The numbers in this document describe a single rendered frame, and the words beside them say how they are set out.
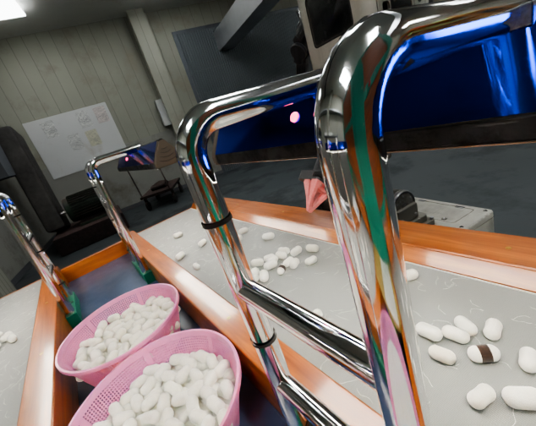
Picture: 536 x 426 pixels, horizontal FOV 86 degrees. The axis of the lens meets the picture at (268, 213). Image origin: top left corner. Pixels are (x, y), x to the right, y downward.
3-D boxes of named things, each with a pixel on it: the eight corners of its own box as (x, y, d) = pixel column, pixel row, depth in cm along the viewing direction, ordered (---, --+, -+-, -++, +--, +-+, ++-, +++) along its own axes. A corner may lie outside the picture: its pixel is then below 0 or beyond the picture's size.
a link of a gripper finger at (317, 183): (306, 206, 67) (320, 171, 68) (287, 204, 72) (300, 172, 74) (324, 218, 71) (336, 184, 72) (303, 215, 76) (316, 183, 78)
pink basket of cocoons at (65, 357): (173, 299, 85) (160, 272, 82) (211, 341, 64) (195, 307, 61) (75, 360, 72) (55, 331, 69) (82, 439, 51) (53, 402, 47)
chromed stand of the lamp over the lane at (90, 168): (178, 246, 125) (132, 146, 110) (196, 256, 109) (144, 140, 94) (135, 269, 115) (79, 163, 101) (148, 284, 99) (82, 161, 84)
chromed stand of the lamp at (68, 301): (79, 299, 105) (6, 186, 90) (83, 322, 89) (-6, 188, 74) (18, 333, 96) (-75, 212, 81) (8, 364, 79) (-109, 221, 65)
